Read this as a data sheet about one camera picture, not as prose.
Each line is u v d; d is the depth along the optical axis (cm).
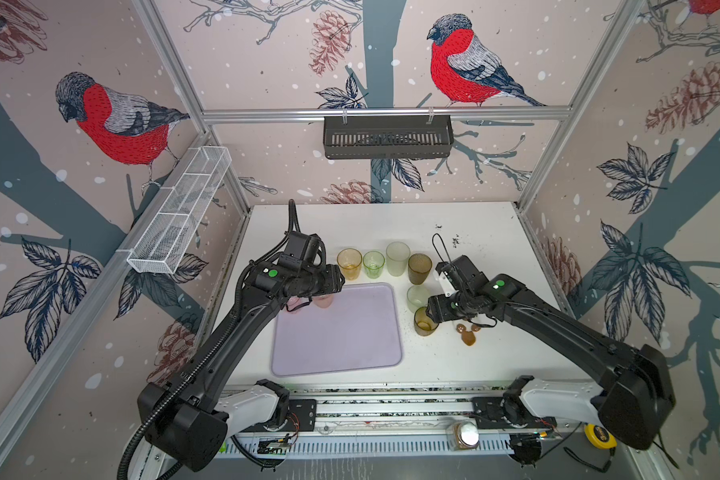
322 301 90
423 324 89
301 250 57
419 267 93
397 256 95
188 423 36
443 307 70
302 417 73
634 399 38
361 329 90
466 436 62
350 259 100
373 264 101
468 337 86
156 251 70
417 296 93
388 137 104
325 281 67
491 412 73
